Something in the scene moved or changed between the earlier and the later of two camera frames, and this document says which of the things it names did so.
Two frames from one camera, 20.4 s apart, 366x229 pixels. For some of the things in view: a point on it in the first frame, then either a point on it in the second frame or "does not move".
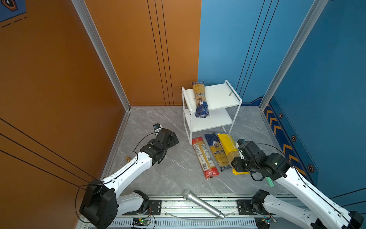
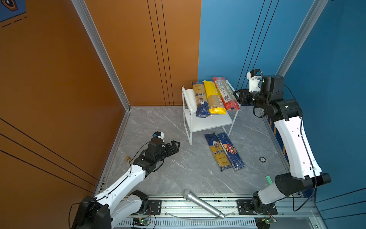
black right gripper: (237, 164) → (243, 99)
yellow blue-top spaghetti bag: (201, 110) does not move
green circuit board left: (141, 222) does not move
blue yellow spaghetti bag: (218, 150) does not move
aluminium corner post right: (298, 41) does not move
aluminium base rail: (178, 213) does not move
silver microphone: (189, 195) does not move
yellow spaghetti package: (230, 151) → (216, 104)
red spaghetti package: (207, 161) → (229, 100)
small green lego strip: (270, 182) does not move
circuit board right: (264, 222) does not move
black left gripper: (172, 142) → (175, 149)
